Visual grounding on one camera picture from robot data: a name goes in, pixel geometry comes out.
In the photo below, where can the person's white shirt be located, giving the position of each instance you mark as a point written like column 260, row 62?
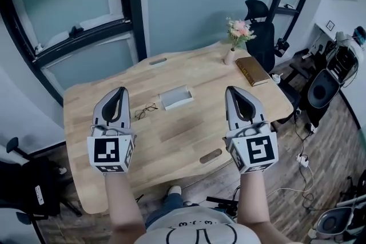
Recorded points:
column 200, row 228

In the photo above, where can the person's light shoe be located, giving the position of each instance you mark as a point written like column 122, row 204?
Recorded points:
column 174, row 190

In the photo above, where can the small black container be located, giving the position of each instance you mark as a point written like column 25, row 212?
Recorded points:
column 282, row 45

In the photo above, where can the black armrest office chair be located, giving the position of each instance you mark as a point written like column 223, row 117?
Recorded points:
column 43, row 180

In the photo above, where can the black headrest office chair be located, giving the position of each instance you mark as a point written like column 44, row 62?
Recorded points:
column 260, row 43

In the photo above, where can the pink slim vase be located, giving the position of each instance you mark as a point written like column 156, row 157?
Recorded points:
column 228, row 57

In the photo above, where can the small framed picture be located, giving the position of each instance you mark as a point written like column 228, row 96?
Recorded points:
column 330, row 24

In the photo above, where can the pink flower bouquet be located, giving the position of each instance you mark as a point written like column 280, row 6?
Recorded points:
column 241, row 30

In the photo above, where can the person's right forearm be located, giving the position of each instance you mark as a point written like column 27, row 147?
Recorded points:
column 253, row 200

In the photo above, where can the white glasses case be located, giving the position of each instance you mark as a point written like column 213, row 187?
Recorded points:
column 175, row 97

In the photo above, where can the person's left forearm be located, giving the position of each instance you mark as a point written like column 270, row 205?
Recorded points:
column 123, row 203

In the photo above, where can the black-rimmed eyeglasses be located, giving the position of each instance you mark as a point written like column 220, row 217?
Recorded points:
column 150, row 107

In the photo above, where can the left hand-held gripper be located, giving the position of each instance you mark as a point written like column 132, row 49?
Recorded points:
column 105, row 151

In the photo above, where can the brown hardcover book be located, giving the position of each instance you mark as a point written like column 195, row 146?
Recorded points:
column 251, row 70

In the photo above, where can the black stool frame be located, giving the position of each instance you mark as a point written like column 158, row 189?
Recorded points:
column 223, row 203

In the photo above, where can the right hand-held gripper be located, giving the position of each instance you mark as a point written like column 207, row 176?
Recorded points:
column 257, row 151

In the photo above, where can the white power strip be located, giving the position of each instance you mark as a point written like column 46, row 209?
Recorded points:
column 302, row 160

